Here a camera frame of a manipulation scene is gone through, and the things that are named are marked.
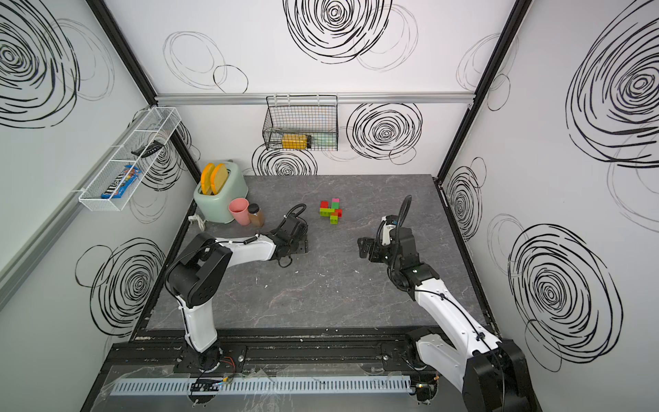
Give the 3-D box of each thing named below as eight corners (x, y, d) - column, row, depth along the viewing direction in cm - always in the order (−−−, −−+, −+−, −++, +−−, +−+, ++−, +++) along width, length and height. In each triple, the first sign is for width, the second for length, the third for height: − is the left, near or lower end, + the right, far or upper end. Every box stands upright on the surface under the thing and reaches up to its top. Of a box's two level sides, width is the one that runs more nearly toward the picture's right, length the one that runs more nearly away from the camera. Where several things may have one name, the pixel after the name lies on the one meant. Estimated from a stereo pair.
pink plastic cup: (234, 227, 105) (225, 211, 97) (238, 213, 110) (230, 197, 102) (252, 227, 105) (246, 212, 97) (256, 213, 110) (250, 197, 102)
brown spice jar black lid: (251, 228, 105) (245, 214, 98) (254, 217, 109) (248, 202, 101) (263, 228, 105) (258, 214, 98) (265, 217, 109) (261, 203, 101)
